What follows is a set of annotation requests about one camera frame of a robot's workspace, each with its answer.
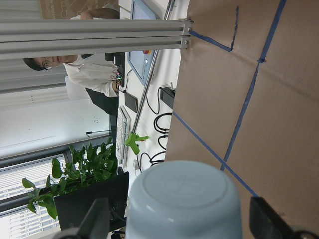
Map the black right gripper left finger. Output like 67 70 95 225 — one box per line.
76 198 109 239

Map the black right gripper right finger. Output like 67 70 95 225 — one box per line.
249 197 299 239

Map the light blue cup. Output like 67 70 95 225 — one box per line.
126 161 242 239

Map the green potted plant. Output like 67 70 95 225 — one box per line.
21 138 118 219

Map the green plastic tool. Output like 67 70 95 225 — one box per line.
125 133 149 155

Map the white keyboard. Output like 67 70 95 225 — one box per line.
115 106 131 167

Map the black smartphone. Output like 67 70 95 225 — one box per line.
124 92 138 113

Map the black power adapter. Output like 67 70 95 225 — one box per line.
160 87 175 109

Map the seated person white shirt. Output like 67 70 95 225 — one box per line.
22 7 125 117

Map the blue teach pendant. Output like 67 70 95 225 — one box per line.
127 0 159 86

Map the aluminium frame post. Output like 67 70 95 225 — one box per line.
0 19 193 60

